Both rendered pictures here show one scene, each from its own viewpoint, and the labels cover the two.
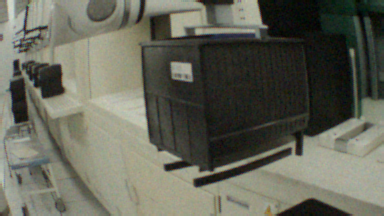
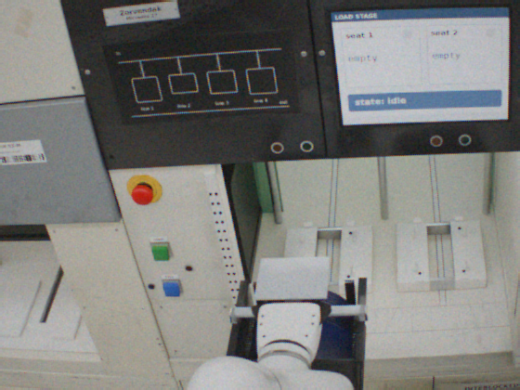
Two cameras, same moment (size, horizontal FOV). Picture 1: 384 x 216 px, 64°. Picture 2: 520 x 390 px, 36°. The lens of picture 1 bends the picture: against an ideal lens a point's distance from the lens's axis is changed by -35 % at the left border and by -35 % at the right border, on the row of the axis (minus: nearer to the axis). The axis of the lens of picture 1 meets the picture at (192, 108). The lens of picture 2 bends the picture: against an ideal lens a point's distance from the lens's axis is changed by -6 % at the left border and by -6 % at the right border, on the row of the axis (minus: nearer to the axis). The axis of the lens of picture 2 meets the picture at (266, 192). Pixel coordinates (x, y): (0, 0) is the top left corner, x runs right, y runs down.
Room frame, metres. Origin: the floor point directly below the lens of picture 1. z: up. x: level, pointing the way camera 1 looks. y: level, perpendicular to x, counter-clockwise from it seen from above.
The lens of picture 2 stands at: (0.10, 0.73, 2.24)
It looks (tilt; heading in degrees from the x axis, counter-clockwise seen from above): 38 degrees down; 309
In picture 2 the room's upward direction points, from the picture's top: 10 degrees counter-clockwise
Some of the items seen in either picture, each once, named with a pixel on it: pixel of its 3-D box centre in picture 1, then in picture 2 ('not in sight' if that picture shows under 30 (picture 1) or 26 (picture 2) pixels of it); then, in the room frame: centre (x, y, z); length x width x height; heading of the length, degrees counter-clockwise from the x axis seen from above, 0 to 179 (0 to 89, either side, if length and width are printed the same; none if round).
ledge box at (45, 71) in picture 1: (49, 80); not in sight; (3.17, 1.19, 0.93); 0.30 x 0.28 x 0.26; 25
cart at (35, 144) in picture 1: (31, 171); not in sight; (2.73, 1.43, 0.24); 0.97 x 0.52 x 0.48; 30
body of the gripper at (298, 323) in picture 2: (160, 0); (288, 334); (0.68, 0.03, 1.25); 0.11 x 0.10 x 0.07; 117
